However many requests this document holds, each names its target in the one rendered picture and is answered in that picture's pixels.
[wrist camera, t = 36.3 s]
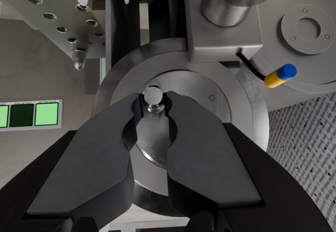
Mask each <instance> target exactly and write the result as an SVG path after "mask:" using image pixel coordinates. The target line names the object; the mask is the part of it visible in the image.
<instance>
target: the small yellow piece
mask: <svg viewBox="0 0 336 232"><path fill-rule="evenodd" d="M236 55H237V56H238V57H239V58H240V59H241V60H242V61H243V62H244V63H245V64H246V66H247V67H248V68H249V69H250V70H251V71H252V73H253V74H255V75H256V76H257V77H258V78H259V79H261V80H262V81H264V83H265V85H266V86H267V87H269V88H274V87H276V86H278V85H280V84H282V83H284V82H286V81H288V80H289V79H290V78H292V77H294V76H295V75H296V73H297V69H296V67H295V66H294V65H292V64H285V65H284V66H282V67H280V68H278V69H276V70H275V71H273V72H272V73H270V74H269V75H267V76H264V75H263V74H261V73H260V72H259V71H258V70H256V68H255V67H254V66H253V65H252V64H251V63H250V62H249V60H248V59H247V58H246V57H245V56H244V55H243V54H242V53H237V54H236Z"/></svg>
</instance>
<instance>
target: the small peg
mask: <svg viewBox="0 0 336 232"><path fill-rule="evenodd" d="M142 101H143V102H144V104H145V106H146V107H147V109H148V110H149V111H150V112H151V113H155V114H156V113H160V112H161V111H163V109H164V108H165V100H164V91H163V89H162V88H161V87H159V86H156V85H150V86H148V87H146V88H145V89H144V91H143V93H142Z"/></svg>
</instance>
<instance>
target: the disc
mask: <svg viewBox="0 0 336 232"><path fill-rule="evenodd" d="M170 51H188V39H187V38H168V39H161V40H157V41H153V42H150V43H147V44H145V45H142V46H140V47H138V48H136V49H134V50H133V51H131V52H129V53H128V54H127V55H125V56H124V57H123V58H121V59H120V60H119V61H118V62H117V63H116V64H115V65H114V66H113V67H112V68H111V70H110V71H109V72H108V73H107V75H106V76H105V78H104V79H103V81H102V83H101V85H100V86H99V89H98V91H97V93H96V96H95V98H94V102H93V105H92V110H91V116H90V117H91V118H92V117H93V116H94V115H95V114H97V113H98V112H100V111H102V110H103V109H105V108H107V107H109V105H110V102H111V98H112V96H113V93H114V91H115V89H116V87H117V86H118V84H119V83H120V81H121V80H122V78H123V77H124V76H125V75H126V74H127V73H128V72H129V71H130V70H131V69H132V68H133V67H134V66H136V65H137V64H138V63H140V62H141V61H143V60H145V59H147V58H149V57H151V56H154V55H157V54H160V53H164V52H170ZM219 63H221V64H222V65H224V66H225V67H226V68H227V69H229V70H230V71H231V72H232V73H233V74H234V75H235V77H236V78H237V79H238V80H239V82H240V83H241V85H242V86H243V88H244V90H245V92H246V94H247V96H248V99H249V101H250V105H251V109H252V114H253V135H252V141H253V142H254V143H255V144H257V145H258V146H259V147H260V148H261V149H263V150H264V151H265V152H266V150H267V146H268V140H269V116H268V110H267V106H266V103H265V100H264V97H263V94H262V92H261V90H260V88H259V86H258V84H257V82H256V81H255V79H254V77H253V76H252V75H251V73H250V72H249V71H248V70H247V68H246V67H245V66H244V65H243V64H242V63H241V62H240V61H223V62H219ZM132 203H133V204H135V205H136V206H138V207H140V208H142V209H144V210H147V211H149V212H152V213H155V214H159V215H164V216H171V217H186V216H185V215H183V214H181V213H180V212H178V211H176V210H175V209H173V208H172V207H171V205H170V203H169V196H166V195H162V194H158V193H155V192H153V191H150V190H148V189H146V188H145V187H143V186H141V185H140V184H138V183H137V182H135V181H134V191H133V201H132Z"/></svg>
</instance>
